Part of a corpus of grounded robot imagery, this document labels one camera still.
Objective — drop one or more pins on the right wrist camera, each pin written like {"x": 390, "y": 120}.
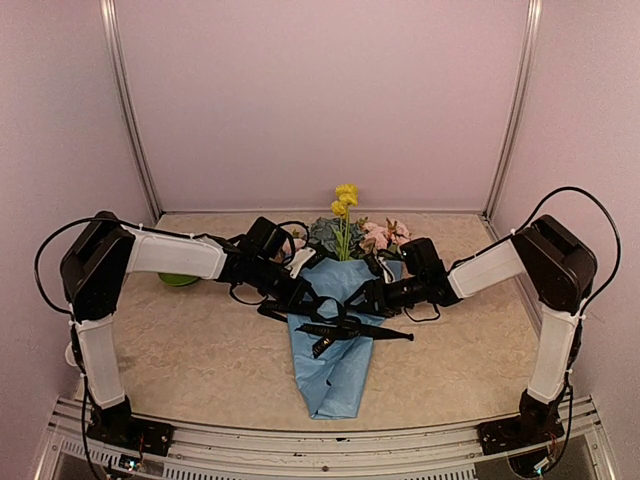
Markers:
{"x": 378, "y": 267}

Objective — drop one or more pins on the green plastic plate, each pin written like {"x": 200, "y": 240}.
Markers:
{"x": 177, "y": 280}

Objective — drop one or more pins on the black printed ribbon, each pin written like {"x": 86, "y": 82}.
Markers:
{"x": 329, "y": 321}

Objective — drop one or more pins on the blue wrapping paper sheet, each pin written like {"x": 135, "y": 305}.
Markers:
{"x": 332, "y": 384}

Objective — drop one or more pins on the aluminium corner post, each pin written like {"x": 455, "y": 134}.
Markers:
{"x": 109, "y": 17}
{"x": 517, "y": 108}

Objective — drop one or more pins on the aluminium front frame rail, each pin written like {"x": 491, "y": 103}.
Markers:
{"x": 388, "y": 440}

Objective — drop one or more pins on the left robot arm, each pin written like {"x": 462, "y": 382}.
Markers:
{"x": 145, "y": 307}

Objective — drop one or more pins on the blue fake flower bunch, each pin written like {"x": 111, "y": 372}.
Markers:
{"x": 323, "y": 235}

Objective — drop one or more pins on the aluminium corner post right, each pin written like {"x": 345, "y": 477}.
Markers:
{"x": 517, "y": 108}

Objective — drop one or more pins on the yellow fake flower stem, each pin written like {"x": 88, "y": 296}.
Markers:
{"x": 346, "y": 198}

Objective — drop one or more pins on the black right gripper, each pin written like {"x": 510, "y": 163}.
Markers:
{"x": 375, "y": 289}

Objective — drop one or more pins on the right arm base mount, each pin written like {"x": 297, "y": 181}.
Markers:
{"x": 512, "y": 433}

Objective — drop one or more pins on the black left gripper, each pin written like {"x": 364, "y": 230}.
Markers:
{"x": 292, "y": 299}

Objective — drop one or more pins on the pale pink fake flower stem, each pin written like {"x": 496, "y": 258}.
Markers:
{"x": 385, "y": 239}

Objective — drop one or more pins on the aluminium corner post left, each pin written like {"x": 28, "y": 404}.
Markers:
{"x": 109, "y": 17}

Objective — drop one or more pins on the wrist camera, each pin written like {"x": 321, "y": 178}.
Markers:
{"x": 300, "y": 259}
{"x": 378, "y": 267}

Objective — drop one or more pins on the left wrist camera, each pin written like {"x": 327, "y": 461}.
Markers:
{"x": 300, "y": 259}

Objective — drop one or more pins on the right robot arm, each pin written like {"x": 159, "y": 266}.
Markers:
{"x": 475, "y": 361}

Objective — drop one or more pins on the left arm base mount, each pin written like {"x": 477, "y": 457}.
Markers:
{"x": 132, "y": 433}

